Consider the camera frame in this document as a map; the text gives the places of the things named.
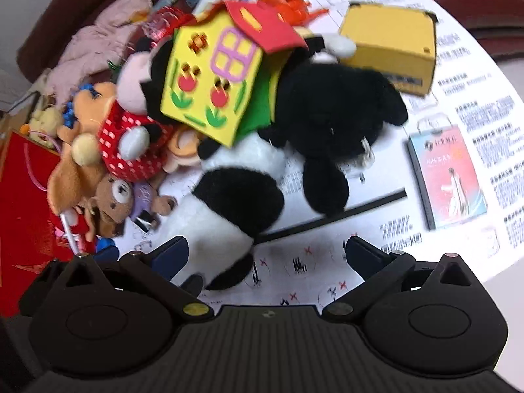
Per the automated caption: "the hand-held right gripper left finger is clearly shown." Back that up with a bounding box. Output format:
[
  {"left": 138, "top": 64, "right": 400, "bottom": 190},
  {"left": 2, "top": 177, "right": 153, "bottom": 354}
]
[{"left": 20, "top": 236, "right": 214, "bottom": 321}]

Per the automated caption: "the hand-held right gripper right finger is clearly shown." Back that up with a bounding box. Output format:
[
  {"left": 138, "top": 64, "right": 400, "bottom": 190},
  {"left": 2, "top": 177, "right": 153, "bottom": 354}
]
[{"left": 322, "top": 236, "right": 488, "bottom": 321}]

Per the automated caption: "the black and white panda plush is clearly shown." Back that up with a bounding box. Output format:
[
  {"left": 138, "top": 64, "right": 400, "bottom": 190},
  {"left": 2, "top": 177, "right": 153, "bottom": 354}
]
[{"left": 156, "top": 133, "right": 287, "bottom": 291}]

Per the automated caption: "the light blue card box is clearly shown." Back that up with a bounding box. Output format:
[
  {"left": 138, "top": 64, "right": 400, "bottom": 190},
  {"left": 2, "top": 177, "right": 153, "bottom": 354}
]
[{"left": 407, "top": 125, "right": 489, "bottom": 231}]

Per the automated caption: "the red cardboard box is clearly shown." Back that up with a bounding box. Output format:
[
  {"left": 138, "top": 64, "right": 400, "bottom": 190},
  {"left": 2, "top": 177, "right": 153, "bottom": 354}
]
[{"left": 0, "top": 129, "right": 95, "bottom": 318}]

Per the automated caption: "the yellow foam toy house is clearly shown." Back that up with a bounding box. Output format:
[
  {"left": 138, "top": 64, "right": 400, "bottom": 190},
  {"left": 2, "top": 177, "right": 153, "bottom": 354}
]
[{"left": 159, "top": 0, "right": 309, "bottom": 149}]

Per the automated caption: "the small brown bear plush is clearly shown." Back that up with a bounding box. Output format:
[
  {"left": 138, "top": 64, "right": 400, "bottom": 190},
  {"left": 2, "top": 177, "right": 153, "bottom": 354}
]
[{"left": 82, "top": 174, "right": 178, "bottom": 238}]

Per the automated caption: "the pink and white stick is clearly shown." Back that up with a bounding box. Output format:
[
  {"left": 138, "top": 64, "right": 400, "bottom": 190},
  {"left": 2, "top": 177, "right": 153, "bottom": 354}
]
[{"left": 57, "top": 211, "right": 88, "bottom": 254}]

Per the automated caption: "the orange plush toy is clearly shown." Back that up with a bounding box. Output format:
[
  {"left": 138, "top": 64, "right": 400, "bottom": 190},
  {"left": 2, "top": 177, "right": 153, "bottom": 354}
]
[{"left": 164, "top": 127, "right": 202, "bottom": 173}]

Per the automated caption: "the mouse plush in red dress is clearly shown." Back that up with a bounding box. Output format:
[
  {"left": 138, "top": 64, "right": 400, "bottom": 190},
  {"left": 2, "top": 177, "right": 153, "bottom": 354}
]
[{"left": 98, "top": 35, "right": 201, "bottom": 183}]

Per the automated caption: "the tan mouse plush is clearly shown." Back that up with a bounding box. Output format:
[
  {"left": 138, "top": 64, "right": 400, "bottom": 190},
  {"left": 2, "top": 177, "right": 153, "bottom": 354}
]
[{"left": 47, "top": 82, "right": 123, "bottom": 218}]

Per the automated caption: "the large black plush toy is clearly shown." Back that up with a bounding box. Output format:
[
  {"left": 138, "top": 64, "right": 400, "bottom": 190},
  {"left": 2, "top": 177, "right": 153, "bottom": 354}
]
[{"left": 256, "top": 35, "right": 410, "bottom": 217}]

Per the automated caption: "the blue plastic toy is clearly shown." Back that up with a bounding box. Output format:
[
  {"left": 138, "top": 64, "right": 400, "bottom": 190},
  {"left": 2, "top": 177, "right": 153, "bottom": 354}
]
[{"left": 61, "top": 84, "right": 97, "bottom": 127}]

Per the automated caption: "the small yellow plush toy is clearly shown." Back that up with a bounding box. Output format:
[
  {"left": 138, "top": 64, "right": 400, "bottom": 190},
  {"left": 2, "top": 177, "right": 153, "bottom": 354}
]
[{"left": 27, "top": 104, "right": 66, "bottom": 148}]

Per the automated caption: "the white printed paper sheet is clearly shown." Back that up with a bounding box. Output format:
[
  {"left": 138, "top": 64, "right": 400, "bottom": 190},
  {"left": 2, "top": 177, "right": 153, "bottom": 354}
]
[{"left": 119, "top": 0, "right": 524, "bottom": 308}]

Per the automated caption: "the yellow cardboard box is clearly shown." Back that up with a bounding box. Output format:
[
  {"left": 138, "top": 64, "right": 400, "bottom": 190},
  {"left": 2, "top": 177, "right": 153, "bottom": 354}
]
[{"left": 338, "top": 2, "right": 439, "bottom": 98}]

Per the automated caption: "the pink jacket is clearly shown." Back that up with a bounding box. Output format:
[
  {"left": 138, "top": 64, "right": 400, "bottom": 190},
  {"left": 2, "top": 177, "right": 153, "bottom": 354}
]
[{"left": 45, "top": 0, "right": 154, "bottom": 103}]

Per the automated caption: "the orange plastic toy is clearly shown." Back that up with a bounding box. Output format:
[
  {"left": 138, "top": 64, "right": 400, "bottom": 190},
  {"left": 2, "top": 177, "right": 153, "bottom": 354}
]
[{"left": 258, "top": 0, "right": 330, "bottom": 23}]

